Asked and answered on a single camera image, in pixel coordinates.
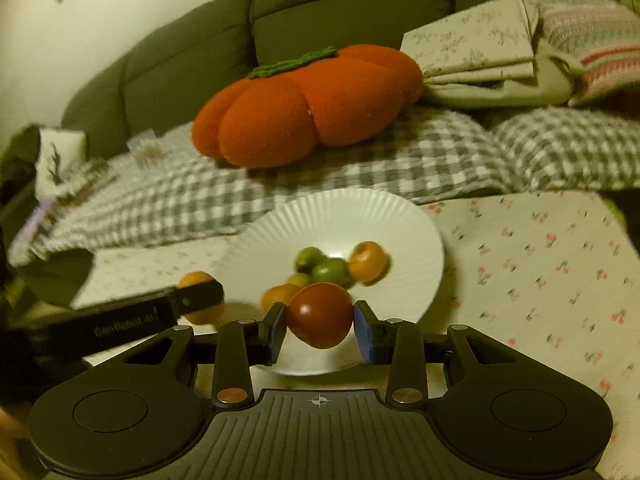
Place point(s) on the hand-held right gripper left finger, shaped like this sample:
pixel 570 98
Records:
pixel 277 332

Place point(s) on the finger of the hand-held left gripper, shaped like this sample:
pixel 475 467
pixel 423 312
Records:
pixel 200 294

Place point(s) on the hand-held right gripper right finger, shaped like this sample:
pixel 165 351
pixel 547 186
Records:
pixel 362 332

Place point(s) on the orange tomato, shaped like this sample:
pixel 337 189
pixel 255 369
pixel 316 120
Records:
pixel 197 278
pixel 369 261
pixel 277 296

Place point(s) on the red tomato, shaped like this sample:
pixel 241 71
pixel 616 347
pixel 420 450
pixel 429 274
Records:
pixel 320 315

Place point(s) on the pale yellow tomato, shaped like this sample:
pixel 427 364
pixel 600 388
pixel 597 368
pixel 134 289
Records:
pixel 299 280

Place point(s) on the green tomato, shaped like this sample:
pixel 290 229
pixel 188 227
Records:
pixel 308 258
pixel 331 270

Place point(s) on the white ribbed plate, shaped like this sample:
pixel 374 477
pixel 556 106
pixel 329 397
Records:
pixel 400 240

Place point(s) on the grey checked sofa cover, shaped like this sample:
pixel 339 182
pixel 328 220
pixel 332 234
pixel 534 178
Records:
pixel 565 150
pixel 200 195

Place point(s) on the purple patterned cloth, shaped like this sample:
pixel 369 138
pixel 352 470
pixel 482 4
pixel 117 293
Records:
pixel 70 195

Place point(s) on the small white fluffy item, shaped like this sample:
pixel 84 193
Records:
pixel 145 149

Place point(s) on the cherry print tablecloth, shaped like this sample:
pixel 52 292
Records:
pixel 525 285

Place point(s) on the white embroidered pillow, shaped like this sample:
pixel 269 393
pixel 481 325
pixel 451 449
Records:
pixel 60 155

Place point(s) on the dark clothing pile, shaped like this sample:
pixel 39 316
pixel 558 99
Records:
pixel 17 170

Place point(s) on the orange pumpkin plush cushion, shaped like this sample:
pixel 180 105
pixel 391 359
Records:
pixel 310 105

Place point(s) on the olive green sofa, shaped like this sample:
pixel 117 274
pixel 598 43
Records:
pixel 175 70

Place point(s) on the folded floral bed sheet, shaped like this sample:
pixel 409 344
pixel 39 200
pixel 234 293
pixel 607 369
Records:
pixel 465 40

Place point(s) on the striped pillow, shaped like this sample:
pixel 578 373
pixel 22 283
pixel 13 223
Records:
pixel 590 30

